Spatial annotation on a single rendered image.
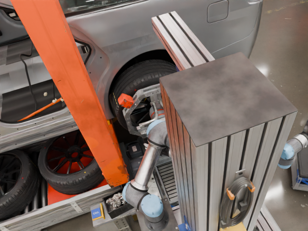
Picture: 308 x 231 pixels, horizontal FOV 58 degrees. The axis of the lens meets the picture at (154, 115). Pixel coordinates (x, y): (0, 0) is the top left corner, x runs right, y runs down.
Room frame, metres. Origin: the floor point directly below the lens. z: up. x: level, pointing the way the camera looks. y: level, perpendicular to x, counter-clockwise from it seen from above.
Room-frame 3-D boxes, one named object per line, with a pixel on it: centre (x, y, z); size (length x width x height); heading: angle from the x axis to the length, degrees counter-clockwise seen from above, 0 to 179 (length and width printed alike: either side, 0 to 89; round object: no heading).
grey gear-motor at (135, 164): (1.52, 0.24, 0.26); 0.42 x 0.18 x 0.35; 9
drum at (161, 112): (1.47, -0.05, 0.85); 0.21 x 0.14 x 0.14; 9
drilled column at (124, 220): (0.98, 0.46, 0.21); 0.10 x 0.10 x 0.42; 9
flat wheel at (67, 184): (1.59, 0.81, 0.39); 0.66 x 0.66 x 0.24
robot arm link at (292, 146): (0.75, -0.67, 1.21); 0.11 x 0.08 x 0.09; 114
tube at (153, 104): (1.40, 0.04, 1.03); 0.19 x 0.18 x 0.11; 9
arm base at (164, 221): (0.68, 0.11, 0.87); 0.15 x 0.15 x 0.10
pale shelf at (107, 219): (0.99, 0.43, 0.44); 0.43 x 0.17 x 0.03; 99
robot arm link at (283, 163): (0.77, -0.67, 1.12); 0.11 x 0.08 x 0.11; 24
